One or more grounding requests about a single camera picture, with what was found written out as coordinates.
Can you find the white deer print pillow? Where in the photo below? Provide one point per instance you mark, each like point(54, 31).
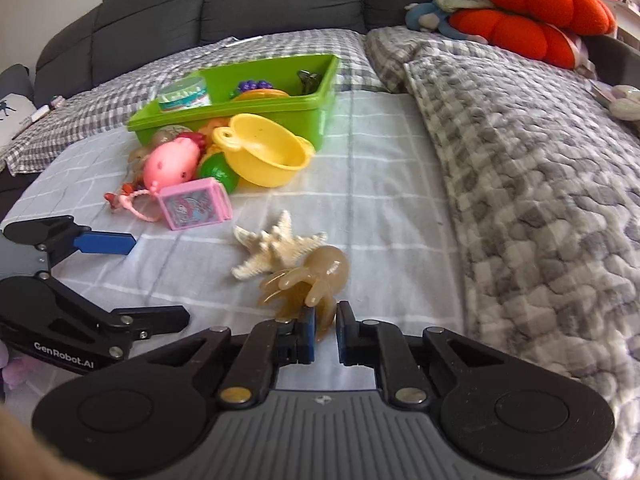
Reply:
point(12, 115)

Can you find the white bookshelf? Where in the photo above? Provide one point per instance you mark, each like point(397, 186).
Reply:
point(627, 15)

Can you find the pink pig toy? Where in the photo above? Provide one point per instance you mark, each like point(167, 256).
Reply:
point(167, 165)

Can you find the red beaded charm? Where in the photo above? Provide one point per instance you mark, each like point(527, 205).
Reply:
point(117, 197)

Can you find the dark translucent hair clip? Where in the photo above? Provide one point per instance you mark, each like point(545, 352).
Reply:
point(309, 81)

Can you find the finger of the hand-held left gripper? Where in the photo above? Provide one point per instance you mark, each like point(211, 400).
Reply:
point(75, 307)
point(105, 244)

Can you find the blue plush toy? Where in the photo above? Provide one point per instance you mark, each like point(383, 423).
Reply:
point(425, 15)

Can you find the purple toy grapes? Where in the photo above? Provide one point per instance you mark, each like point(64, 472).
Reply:
point(250, 85)

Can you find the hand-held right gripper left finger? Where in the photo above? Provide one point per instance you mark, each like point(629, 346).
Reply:
point(307, 334)

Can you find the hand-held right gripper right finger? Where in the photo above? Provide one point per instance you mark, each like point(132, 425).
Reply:
point(343, 334)

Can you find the green plastic box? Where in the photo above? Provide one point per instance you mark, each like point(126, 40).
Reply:
point(280, 120)

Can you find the small pink item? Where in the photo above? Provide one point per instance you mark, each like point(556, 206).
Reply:
point(57, 101)

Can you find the beige octopus toy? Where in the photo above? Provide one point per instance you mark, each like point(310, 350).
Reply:
point(327, 270)
point(167, 135)

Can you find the white oblong item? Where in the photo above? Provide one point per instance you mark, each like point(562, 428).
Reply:
point(40, 114)

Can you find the light grey grid cloth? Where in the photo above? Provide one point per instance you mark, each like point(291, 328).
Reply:
point(390, 185)

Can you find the grey white patterned quilt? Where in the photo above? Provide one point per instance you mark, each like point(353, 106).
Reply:
point(525, 210)

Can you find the pink square toy box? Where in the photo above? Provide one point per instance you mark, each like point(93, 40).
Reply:
point(192, 205)

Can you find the dark grey pillow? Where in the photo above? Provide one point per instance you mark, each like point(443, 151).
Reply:
point(20, 77)

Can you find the dark grey sofa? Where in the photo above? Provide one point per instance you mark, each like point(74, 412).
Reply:
point(280, 0)

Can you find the orange toy pumpkin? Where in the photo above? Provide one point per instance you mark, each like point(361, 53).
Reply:
point(262, 94)

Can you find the clear cotton swab container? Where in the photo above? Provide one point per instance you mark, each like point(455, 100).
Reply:
point(182, 95)

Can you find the white starfish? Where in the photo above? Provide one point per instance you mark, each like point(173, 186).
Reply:
point(277, 250)

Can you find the yellow toy pot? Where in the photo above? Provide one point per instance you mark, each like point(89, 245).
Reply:
point(265, 160)

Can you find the white stick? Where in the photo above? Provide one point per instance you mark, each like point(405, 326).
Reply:
point(240, 41)

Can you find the person's right hand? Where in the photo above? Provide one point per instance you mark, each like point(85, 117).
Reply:
point(20, 450)

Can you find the toy corn cob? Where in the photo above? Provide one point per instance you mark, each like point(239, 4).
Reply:
point(220, 172)

